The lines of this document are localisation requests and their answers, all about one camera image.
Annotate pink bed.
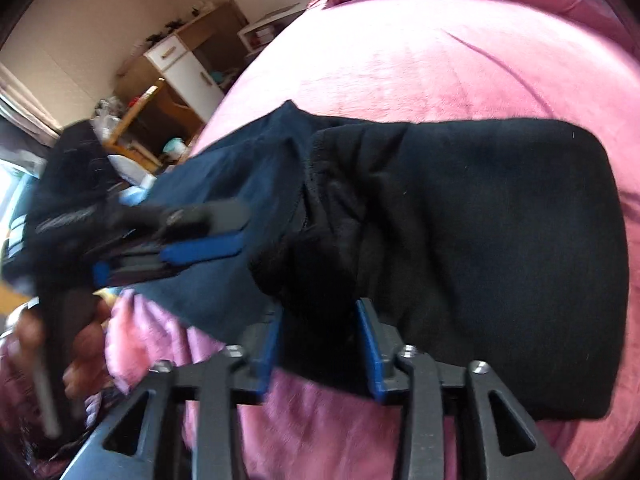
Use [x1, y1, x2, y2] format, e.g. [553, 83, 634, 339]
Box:
[105, 0, 640, 480]

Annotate yellow board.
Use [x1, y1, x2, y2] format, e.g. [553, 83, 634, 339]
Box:
[0, 280, 32, 317]

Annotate person's left hand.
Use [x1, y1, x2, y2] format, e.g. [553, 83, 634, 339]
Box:
[62, 300, 113, 400]

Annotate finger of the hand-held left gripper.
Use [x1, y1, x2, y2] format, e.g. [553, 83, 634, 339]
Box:
[92, 252, 176, 289]
[160, 199, 251, 267]

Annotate white nightstand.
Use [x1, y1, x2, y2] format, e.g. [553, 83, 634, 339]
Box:
[237, 4, 306, 54]

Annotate purple patterned garment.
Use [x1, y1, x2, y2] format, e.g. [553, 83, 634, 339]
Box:
[0, 355, 131, 466]

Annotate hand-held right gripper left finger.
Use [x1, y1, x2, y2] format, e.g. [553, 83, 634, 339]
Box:
[60, 302, 285, 480]

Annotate white cabinet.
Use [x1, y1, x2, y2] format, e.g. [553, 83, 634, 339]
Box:
[144, 35, 226, 123]

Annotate striped pale curtain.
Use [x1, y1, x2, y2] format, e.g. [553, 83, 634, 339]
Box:
[0, 62, 66, 148]

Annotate wooden desk unit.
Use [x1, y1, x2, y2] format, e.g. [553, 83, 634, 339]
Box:
[114, 0, 251, 126]

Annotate black pants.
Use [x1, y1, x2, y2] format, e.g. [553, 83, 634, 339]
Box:
[132, 100, 629, 421]

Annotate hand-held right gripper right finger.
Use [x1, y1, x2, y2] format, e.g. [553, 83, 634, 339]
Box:
[355, 297, 576, 480]

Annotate low wooden table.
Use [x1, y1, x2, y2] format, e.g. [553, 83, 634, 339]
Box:
[107, 79, 201, 171]

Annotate white plastic bags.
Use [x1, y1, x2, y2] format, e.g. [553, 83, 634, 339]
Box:
[92, 99, 126, 141]

